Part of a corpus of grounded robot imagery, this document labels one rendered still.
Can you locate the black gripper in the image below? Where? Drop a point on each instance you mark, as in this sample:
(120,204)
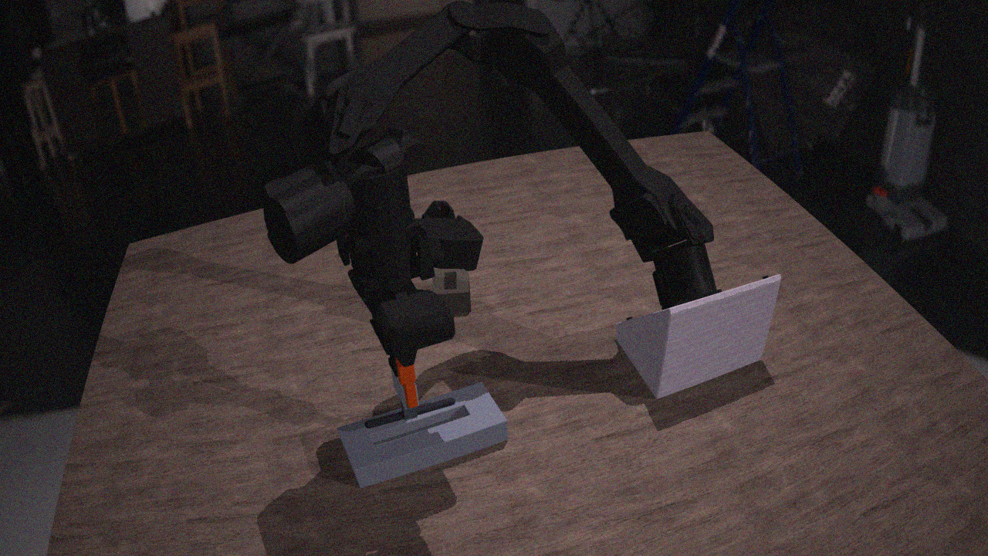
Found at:
(384,260)

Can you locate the black rod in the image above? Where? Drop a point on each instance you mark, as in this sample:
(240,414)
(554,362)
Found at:
(400,415)

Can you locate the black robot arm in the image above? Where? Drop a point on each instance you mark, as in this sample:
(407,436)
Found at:
(314,206)

